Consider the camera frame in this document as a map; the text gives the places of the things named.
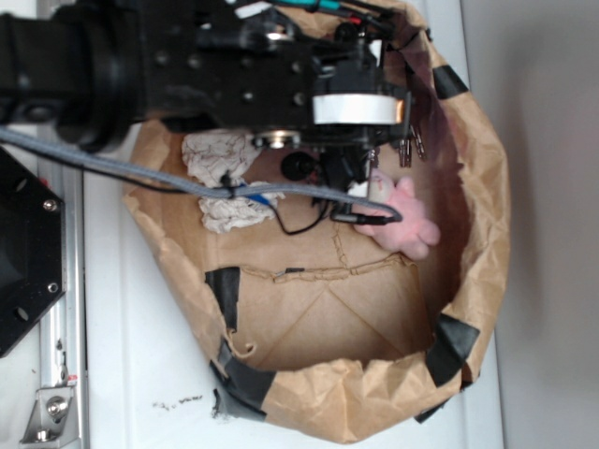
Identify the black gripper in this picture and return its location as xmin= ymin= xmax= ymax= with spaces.
xmin=139 ymin=1 xmax=410 ymax=190

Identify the silver key bunch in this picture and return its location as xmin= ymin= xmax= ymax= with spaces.
xmin=367 ymin=124 xmax=428 ymax=168

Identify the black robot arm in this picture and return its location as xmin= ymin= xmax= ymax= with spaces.
xmin=1 ymin=1 xmax=411 ymax=189

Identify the crumpled white paper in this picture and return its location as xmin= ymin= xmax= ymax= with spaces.
xmin=182 ymin=131 xmax=284 ymax=234

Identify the pink plush bunny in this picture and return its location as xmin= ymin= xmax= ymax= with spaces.
xmin=354 ymin=168 xmax=441 ymax=260

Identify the brown paper bag bin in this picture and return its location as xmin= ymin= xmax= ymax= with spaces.
xmin=124 ymin=1 xmax=510 ymax=443

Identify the grey braided cable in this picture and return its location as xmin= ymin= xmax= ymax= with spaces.
xmin=0 ymin=125 xmax=403 ymax=226

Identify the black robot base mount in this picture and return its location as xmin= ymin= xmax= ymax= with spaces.
xmin=1 ymin=149 xmax=64 ymax=357

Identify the aluminium frame rail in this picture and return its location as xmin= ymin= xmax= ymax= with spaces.
xmin=28 ymin=160 xmax=90 ymax=448

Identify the metal corner bracket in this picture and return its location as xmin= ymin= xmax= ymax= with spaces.
xmin=19 ymin=386 xmax=79 ymax=448

